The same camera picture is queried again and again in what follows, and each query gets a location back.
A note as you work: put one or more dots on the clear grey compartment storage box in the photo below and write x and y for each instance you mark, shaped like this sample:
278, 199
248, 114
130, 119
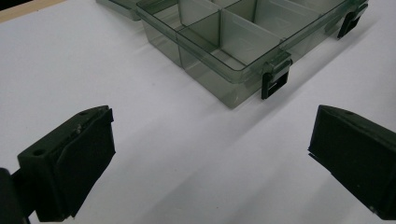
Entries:
236, 40

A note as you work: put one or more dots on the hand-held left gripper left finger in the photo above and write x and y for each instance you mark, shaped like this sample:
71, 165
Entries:
67, 168

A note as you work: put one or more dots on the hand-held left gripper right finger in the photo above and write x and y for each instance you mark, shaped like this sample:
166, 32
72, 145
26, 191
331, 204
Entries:
358, 155

